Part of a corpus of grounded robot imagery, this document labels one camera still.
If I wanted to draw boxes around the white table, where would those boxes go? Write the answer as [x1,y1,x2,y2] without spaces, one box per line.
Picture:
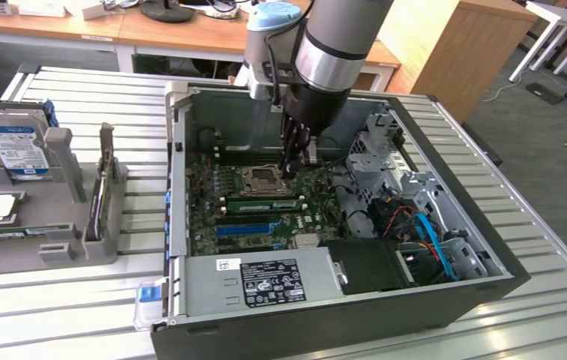
[507,0,567,84]

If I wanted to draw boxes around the black case fan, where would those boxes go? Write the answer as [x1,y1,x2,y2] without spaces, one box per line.
[367,197,440,241]

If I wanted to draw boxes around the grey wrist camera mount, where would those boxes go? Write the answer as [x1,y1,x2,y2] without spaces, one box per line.
[246,59,286,102]

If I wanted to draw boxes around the black power strip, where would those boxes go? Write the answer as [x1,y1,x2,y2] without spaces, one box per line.
[524,82,563,105]

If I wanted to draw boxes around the green motherboard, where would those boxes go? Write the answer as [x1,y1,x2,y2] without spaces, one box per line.
[186,148,360,259]

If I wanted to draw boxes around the open black PC case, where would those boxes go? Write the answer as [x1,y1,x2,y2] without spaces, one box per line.
[149,79,532,360]

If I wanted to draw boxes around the hard disk with blue rails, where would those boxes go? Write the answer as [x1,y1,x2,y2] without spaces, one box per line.
[0,94,61,129]

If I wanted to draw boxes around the graphics card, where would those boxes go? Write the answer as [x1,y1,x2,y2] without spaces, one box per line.
[85,121,119,242]

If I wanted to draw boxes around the wooden desk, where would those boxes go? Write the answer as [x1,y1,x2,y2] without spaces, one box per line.
[0,0,402,93]

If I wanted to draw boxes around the metal disk bay cage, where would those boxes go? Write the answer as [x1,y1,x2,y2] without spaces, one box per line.
[344,111,506,281]

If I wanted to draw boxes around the grey parts rack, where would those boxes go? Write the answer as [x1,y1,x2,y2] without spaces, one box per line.
[0,126,131,279]

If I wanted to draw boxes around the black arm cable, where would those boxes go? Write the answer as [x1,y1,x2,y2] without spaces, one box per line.
[262,0,315,108]

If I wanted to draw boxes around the green RAM stick with label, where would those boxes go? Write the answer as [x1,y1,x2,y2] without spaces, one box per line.
[225,199,302,215]

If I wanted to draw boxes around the black monitor base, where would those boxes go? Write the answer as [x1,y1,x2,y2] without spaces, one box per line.
[139,0,195,24]

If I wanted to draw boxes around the clear blue case latch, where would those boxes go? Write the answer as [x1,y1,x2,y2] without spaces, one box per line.
[131,276,171,332]

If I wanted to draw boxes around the blue expansion slot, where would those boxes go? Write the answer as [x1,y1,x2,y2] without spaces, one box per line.
[215,220,286,236]

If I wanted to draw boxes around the small silver chipset heatsink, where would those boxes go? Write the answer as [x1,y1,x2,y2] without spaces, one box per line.
[290,233,323,249]

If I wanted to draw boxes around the wooden cabinet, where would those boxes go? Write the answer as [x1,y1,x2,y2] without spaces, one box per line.
[376,0,540,124]

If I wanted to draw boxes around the grey power supply unit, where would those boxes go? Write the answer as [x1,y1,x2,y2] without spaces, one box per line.
[182,246,348,317]

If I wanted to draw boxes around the CPU socket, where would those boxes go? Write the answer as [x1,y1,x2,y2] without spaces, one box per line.
[233,164,294,198]

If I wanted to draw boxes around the blue flat wire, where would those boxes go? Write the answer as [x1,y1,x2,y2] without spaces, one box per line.
[412,211,460,283]

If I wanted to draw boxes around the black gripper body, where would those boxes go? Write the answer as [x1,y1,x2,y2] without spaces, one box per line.
[281,84,352,137]

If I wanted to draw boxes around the hard disk with blue label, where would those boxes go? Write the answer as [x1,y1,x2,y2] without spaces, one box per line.
[0,113,55,183]

